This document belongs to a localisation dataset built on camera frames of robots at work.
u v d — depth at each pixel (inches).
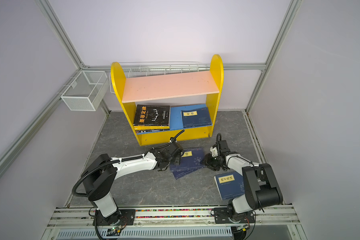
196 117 38.1
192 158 36.0
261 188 17.5
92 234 27.8
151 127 34.2
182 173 34.5
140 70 36.9
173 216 29.7
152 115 35.0
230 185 32.5
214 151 34.4
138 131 35.1
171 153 26.8
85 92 38.4
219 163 30.2
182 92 29.5
